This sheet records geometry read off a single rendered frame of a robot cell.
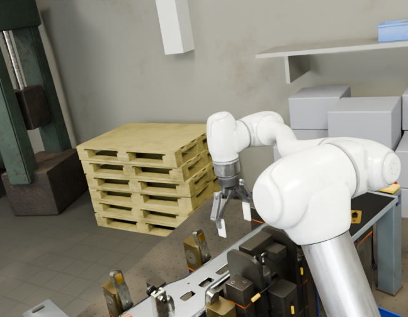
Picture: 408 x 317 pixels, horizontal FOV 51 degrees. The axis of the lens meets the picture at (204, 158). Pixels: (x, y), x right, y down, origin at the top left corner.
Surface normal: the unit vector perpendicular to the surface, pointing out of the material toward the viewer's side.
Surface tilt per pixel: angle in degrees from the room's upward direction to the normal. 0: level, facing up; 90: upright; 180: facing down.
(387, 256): 90
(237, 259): 90
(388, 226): 90
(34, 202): 90
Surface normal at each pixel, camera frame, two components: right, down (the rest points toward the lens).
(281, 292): -0.15, -0.93
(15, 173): -0.23, 0.34
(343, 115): -0.51, 0.36
